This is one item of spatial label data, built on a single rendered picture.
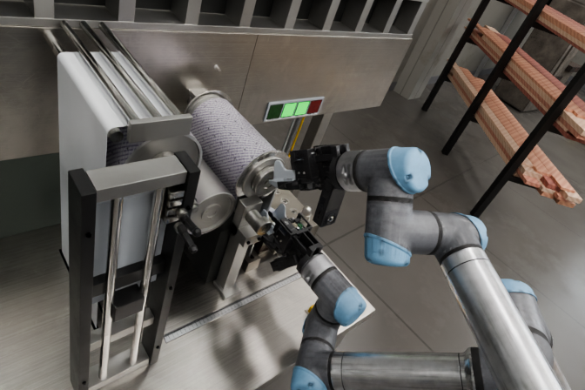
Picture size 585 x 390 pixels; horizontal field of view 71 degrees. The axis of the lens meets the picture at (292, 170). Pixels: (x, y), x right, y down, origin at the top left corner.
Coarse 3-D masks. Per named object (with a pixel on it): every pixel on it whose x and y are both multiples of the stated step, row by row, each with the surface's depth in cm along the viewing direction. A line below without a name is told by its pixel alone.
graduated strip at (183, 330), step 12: (288, 276) 119; (300, 276) 120; (264, 288) 113; (276, 288) 114; (240, 300) 108; (252, 300) 109; (216, 312) 103; (228, 312) 104; (192, 324) 99; (204, 324) 100; (168, 336) 95; (180, 336) 96
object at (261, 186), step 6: (264, 168) 91; (270, 168) 91; (258, 174) 90; (264, 174) 90; (270, 174) 91; (252, 180) 91; (258, 180) 90; (264, 180) 91; (252, 186) 92; (258, 186) 91; (264, 186) 93; (270, 186) 94; (258, 192) 92; (264, 192) 94
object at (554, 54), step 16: (560, 0) 547; (576, 0) 533; (576, 16) 535; (544, 32) 568; (528, 48) 587; (544, 48) 571; (560, 48) 556; (544, 64) 575; (560, 64) 571; (576, 64) 614; (560, 80) 615; (512, 96) 616
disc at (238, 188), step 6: (264, 156) 89; (270, 156) 90; (276, 156) 91; (282, 156) 93; (252, 162) 88; (258, 162) 89; (288, 162) 96; (246, 168) 88; (288, 168) 98; (240, 174) 88; (246, 174) 89; (240, 180) 89; (240, 186) 90; (240, 192) 92; (270, 192) 100; (240, 198) 93
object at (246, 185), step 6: (264, 162) 89; (270, 162) 91; (282, 162) 94; (252, 168) 89; (258, 168) 89; (252, 174) 90; (246, 180) 90; (246, 186) 91; (246, 192) 93; (252, 192) 94
